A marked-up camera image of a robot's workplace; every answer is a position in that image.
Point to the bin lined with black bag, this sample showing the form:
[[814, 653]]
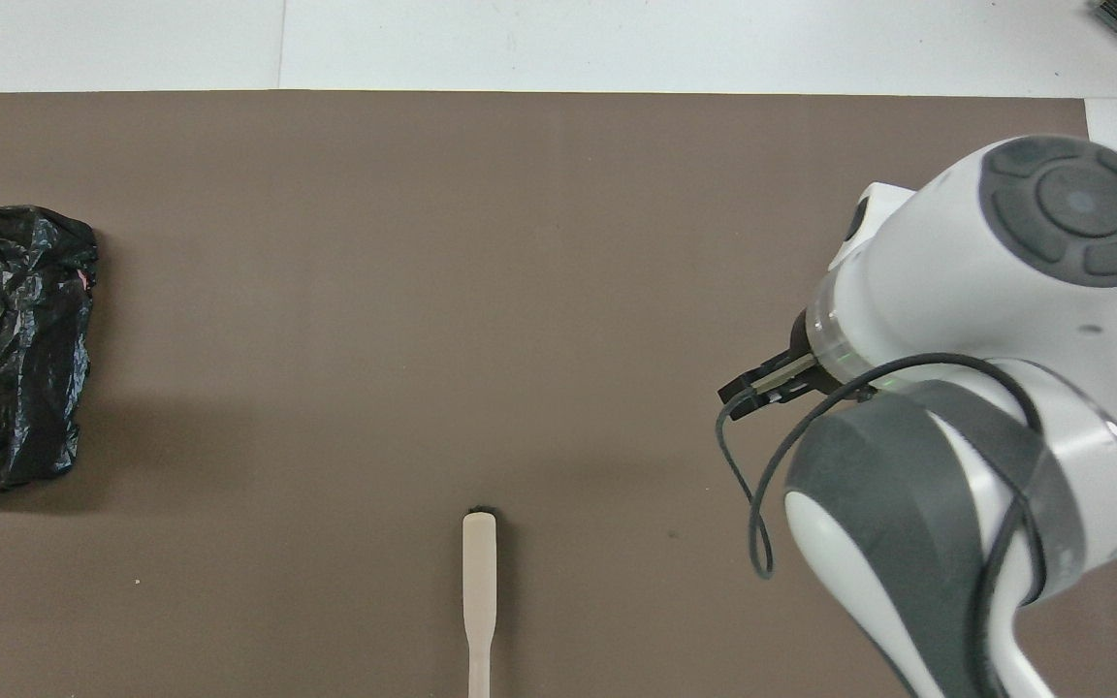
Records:
[[6, 339]]

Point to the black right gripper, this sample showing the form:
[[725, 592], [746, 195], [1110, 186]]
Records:
[[806, 361]]

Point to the beige brush with black bristles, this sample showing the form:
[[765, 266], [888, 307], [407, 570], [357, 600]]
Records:
[[479, 582]]

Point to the brown table mat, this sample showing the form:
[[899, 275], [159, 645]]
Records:
[[326, 291]]

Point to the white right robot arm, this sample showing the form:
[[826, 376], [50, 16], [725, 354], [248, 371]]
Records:
[[985, 291]]

